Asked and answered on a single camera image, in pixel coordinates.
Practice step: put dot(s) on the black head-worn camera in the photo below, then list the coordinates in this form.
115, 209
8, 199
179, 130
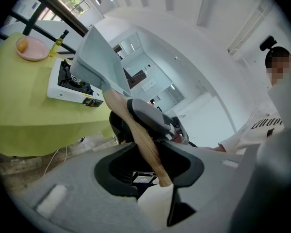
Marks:
268, 44

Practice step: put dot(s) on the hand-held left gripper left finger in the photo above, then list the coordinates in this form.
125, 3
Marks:
118, 127

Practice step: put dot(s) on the yellow potato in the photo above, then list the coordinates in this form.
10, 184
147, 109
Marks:
22, 45

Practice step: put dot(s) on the person's white printed shirt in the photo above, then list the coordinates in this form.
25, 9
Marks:
259, 132

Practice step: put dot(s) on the olive oil bottle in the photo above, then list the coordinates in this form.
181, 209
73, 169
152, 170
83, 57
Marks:
56, 45

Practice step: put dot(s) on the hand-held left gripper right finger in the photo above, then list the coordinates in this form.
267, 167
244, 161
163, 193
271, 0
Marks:
150, 116

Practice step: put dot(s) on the black metal railing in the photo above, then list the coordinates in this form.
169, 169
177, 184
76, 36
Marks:
60, 11

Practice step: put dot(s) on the white portable gas stove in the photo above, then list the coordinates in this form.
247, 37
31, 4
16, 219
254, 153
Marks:
56, 91

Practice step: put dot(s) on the green tablecloth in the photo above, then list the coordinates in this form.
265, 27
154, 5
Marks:
21, 105

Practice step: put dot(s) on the pink plate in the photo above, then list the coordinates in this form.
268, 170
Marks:
36, 51

